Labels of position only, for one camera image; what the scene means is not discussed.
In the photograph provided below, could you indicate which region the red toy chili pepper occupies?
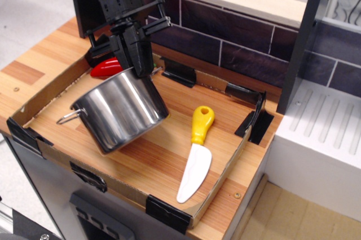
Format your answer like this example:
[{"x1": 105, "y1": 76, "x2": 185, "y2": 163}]
[{"x1": 90, "y1": 57, "x2": 124, "y2": 79}]

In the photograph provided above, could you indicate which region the dark corner post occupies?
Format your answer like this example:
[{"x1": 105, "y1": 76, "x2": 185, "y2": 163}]
[{"x1": 73, "y1": 0, "x2": 106, "y2": 38}]

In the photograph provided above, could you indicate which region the grey oven control panel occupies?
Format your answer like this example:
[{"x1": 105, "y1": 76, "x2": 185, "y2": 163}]
[{"x1": 69, "y1": 193, "x2": 136, "y2": 240}]

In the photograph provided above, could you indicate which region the yellow handled toy knife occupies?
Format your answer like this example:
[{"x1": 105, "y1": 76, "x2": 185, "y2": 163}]
[{"x1": 177, "y1": 106, "x2": 215, "y2": 203}]

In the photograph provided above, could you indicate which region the cardboard fence with black tape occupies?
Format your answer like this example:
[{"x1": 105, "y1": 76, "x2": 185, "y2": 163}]
[{"x1": 6, "y1": 33, "x2": 274, "y2": 235}]

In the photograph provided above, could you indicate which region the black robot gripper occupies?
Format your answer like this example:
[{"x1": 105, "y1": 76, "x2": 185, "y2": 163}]
[{"x1": 87, "y1": 0, "x2": 171, "y2": 77}]

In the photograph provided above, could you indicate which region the dark grey vertical post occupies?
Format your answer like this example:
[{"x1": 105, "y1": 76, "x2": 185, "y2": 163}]
[{"x1": 277, "y1": 0, "x2": 328, "y2": 114}]

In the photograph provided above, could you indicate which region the white toy sink drainboard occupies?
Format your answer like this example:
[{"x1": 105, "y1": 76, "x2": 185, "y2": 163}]
[{"x1": 266, "y1": 80, "x2": 360, "y2": 220}]

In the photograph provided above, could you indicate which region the stainless steel pot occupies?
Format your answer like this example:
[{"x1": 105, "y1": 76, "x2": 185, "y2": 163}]
[{"x1": 57, "y1": 68, "x2": 169, "y2": 155}]

